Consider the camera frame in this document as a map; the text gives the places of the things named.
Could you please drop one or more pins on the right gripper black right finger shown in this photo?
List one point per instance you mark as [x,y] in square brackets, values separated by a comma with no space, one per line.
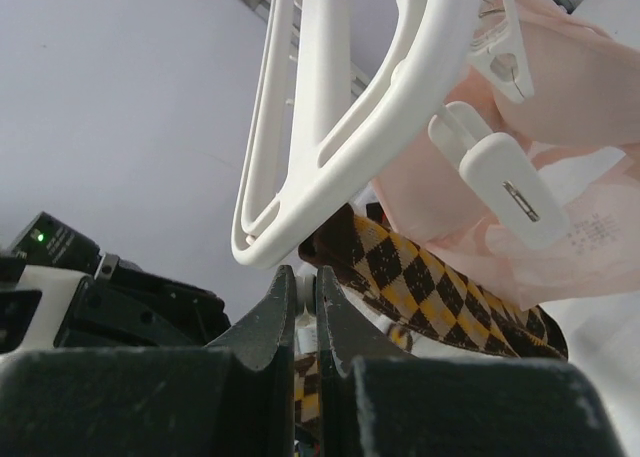
[377,400]

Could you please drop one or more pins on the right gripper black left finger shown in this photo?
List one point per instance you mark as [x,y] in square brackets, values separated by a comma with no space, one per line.
[230,397]

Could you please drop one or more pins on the white hanger clip large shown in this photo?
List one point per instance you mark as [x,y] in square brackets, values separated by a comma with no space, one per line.
[496,168]

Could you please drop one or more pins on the pink sock front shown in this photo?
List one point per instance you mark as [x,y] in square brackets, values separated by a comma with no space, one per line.
[579,130]

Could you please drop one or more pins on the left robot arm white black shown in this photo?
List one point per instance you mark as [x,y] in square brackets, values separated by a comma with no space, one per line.
[59,289]

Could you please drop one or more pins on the white plastic clip hanger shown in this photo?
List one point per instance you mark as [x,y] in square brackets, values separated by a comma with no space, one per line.
[312,144]

